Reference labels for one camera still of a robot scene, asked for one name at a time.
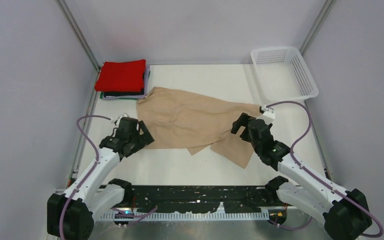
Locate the white slotted cable duct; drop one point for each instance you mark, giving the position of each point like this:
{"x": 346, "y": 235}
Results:
{"x": 219, "y": 215}

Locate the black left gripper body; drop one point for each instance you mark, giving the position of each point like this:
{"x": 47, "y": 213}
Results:
{"x": 134, "y": 138}

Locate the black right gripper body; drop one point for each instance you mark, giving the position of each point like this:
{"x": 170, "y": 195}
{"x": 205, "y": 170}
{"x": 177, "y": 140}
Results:
{"x": 256, "y": 148}

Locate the red folded t shirt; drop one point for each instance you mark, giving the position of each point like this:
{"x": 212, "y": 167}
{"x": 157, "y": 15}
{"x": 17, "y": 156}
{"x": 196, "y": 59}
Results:
{"x": 121, "y": 76}

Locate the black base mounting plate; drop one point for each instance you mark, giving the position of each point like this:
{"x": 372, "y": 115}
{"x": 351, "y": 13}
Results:
{"x": 198, "y": 199}

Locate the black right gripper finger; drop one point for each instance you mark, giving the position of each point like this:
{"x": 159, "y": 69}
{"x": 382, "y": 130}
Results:
{"x": 245, "y": 135}
{"x": 242, "y": 121}

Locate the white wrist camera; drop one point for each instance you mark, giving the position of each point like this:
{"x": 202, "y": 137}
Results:
{"x": 267, "y": 114}
{"x": 116, "y": 120}

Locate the white plastic laundry basket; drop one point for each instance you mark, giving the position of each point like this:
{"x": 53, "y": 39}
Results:
{"x": 281, "y": 74}

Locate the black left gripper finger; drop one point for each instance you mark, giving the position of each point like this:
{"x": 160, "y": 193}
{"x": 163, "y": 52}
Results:
{"x": 141, "y": 142}
{"x": 143, "y": 130}

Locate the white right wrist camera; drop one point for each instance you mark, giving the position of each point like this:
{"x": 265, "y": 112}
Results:
{"x": 267, "y": 114}

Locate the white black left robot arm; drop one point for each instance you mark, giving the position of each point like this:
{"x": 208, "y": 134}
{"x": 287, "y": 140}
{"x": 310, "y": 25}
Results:
{"x": 72, "y": 214}

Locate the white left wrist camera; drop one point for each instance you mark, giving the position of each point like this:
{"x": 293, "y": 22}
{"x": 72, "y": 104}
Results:
{"x": 116, "y": 120}

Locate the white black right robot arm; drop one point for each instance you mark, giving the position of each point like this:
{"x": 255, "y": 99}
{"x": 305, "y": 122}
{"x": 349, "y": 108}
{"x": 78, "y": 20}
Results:
{"x": 343, "y": 213}

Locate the beige t shirt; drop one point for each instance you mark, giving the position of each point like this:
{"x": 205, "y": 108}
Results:
{"x": 179, "y": 119}

